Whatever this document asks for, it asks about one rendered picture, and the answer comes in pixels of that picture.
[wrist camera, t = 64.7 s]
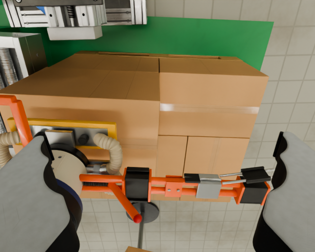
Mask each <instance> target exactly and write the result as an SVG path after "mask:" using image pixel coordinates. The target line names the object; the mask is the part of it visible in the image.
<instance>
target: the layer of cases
mask: <svg viewBox="0 0 315 252"><path fill-rule="evenodd" d="M50 67H53V68H73V69H92V70H111V71H131V72H150V73H159V81H160V109H159V126H158V142H157V158H156V175H155V177H163V178H165V177H166V175H171V176H182V178H185V177H184V173H186V174H216V175H218V176H219V178H221V179H222V180H236V178H237V176H239V175H233V176H225V177H220V175H223V174H231V173H239V172H240V169H241V166H242V163H243V160H244V157H245V153H246V150H247V147H248V144H249V141H250V137H251V134H252V131H253V128H254V125H255V121H256V118H257V115H258V112H259V109H260V105H261V102H262V99H263V96H264V93H265V89H266V86H267V83H268V80H269V76H268V75H266V74H264V73H262V72H261V71H259V70H257V69H255V68H254V67H252V66H250V65H249V64H247V63H245V62H243V61H235V60H210V59H185V58H158V57H135V56H110V55H85V54H74V55H72V56H70V57H68V58H66V59H64V60H62V61H60V62H58V63H56V64H54V65H52V66H50ZM79 197H80V198H88V199H117V198H116V196H115V195H111V194H107V193H105V192H99V191H81V193H80V196H79ZM231 198H232V197H230V196H219V197H218V198H217V199H215V198H196V196H195V195H181V197H167V196H165V194H151V196H150V200H157V201H179V200H180V201H192V202H227V203H230V201H231Z"/></svg>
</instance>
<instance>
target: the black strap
mask: <svg viewBox="0 0 315 252"><path fill-rule="evenodd" d="M56 192H58V193H60V194H61V195H62V196H63V197H64V199H65V202H66V205H67V208H68V210H69V213H70V216H71V219H72V221H73V224H74V227H75V230H76V232H77V230H78V227H79V224H80V222H81V219H82V210H81V207H80V205H79V203H78V201H77V200H76V199H75V198H74V196H73V195H71V194H70V193H69V192H68V191H67V190H65V189H64V188H63V187H61V186H59V185H57V189H56Z"/></svg>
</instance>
